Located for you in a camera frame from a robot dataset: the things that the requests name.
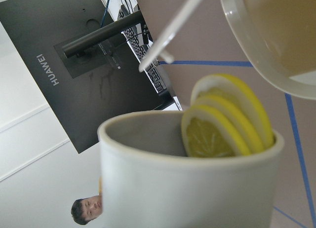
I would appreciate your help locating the yellow lemon slices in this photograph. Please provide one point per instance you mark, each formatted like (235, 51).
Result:
(225, 119)

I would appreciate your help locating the white ribbed plastic mug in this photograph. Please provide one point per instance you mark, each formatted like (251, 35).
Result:
(149, 182)

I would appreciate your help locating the brown table mat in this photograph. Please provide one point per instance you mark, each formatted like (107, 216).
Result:
(206, 45)

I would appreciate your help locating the black Huawei monitor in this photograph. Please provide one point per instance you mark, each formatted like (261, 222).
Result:
(90, 87)

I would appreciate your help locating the person in yellow shirt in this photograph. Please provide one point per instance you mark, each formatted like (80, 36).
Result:
(85, 210)

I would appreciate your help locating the cream basket with handle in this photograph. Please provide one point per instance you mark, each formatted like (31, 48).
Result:
(279, 39)

